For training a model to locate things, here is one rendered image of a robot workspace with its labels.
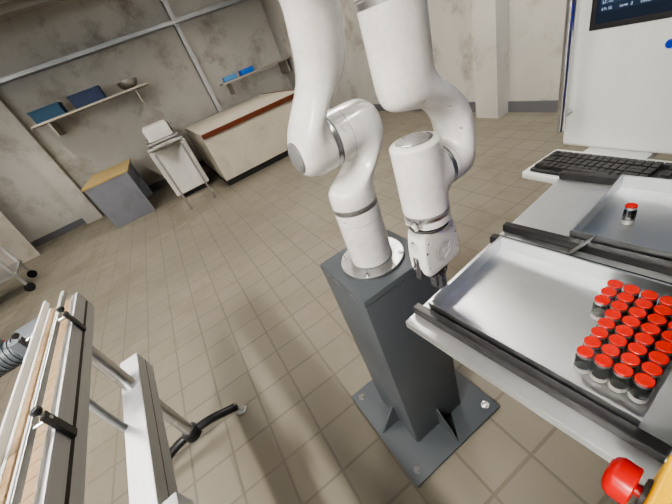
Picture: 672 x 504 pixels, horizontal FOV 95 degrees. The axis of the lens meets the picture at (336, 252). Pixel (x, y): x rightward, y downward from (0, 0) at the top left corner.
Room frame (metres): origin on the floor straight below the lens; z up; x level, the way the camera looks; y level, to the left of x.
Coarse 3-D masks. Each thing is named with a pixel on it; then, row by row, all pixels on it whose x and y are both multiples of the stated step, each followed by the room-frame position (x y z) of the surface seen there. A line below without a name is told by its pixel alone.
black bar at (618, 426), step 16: (416, 304) 0.46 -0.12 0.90; (432, 320) 0.41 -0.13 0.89; (448, 320) 0.39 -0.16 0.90; (464, 336) 0.35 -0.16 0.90; (480, 352) 0.31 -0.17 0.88; (496, 352) 0.29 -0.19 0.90; (512, 368) 0.26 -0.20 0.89; (528, 368) 0.25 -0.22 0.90; (544, 384) 0.22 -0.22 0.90; (560, 384) 0.21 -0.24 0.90; (560, 400) 0.20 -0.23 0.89; (576, 400) 0.18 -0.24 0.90; (592, 416) 0.16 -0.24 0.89; (608, 416) 0.15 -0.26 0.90; (624, 432) 0.13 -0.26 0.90; (640, 432) 0.13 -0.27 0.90; (640, 448) 0.12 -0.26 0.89; (656, 448) 0.11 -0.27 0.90
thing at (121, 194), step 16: (128, 160) 6.52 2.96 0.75; (96, 176) 6.11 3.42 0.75; (112, 176) 5.37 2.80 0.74; (128, 176) 5.45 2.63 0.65; (96, 192) 5.28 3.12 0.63; (112, 192) 5.34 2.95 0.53; (128, 192) 5.40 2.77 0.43; (144, 192) 6.66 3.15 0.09; (112, 208) 5.29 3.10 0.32; (128, 208) 5.35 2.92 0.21; (144, 208) 5.41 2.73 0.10
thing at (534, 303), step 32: (480, 256) 0.51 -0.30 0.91; (512, 256) 0.50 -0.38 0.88; (544, 256) 0.45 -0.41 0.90; (448, 288) 0.46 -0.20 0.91; (480, 288) 0.45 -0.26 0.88; (512, 288) 0.42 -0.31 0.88; (544, 288) 0.39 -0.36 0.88; (576, 288) 0.36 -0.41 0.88; (640, 288) 0.31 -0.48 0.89; (480, 320) 0.38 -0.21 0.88; (512, 320) 0.35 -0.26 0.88; (544, 320) 0.33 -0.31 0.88; (576, 320) 0.30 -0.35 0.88; (512, 352) 0.28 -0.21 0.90; (544, 352) 0.27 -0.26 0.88; (576, 384) 0.20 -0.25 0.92; (640, 416) 0.15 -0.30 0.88
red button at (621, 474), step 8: (616, 464) 0.08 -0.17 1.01; (624, 464) 0.08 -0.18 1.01; (632, 464) 0.08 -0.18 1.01; (608, 472) 0.08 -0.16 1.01; (616, 472) 0.08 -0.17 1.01; (624, 472) 0.08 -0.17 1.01; (632, 472) 0.07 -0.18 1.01; (640, 472) 0.07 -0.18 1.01; (608, 480) 0.08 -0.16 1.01; (616, 480) 0.07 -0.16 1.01; (624, 480) 0.07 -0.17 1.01; (632, 480) 0.07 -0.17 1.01; (608, 488) 0.07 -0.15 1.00; (616, 488) 0.07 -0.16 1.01; (624, 488) 0.07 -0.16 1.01; (632, 488) 0.07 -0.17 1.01; (640, 488) 0.07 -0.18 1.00; (616, 496) 0.07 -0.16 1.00; (624, 496) 0.06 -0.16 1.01
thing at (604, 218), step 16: (624, 176) 0.58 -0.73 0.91; (640, 176) 0.55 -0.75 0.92; (608, 192) 0.55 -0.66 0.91; (624, 192) 0.56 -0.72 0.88; (640, 192) 0.54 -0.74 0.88; (656, 192) 0.52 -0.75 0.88; (592, 208) 0.52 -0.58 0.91; (608, 208) 0.53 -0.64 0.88; (624, 208) 0.51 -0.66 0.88; (640, 208) 0.49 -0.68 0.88; (656, 208) 0.47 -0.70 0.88; (576, 224) 0.49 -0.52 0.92; (592, 224) 0.50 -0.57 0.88; (608, 224) 0.48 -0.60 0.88; (640, 224) 0.45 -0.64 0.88; (656, 224) 0.43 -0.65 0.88; (592, 240) 0.44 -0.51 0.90; (608, 240) 0.42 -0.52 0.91; (624, 240) 0.43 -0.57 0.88; (640, 240) 0.41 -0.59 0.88; (656, 240) 0.40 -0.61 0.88; (656, 256) 0.35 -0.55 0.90
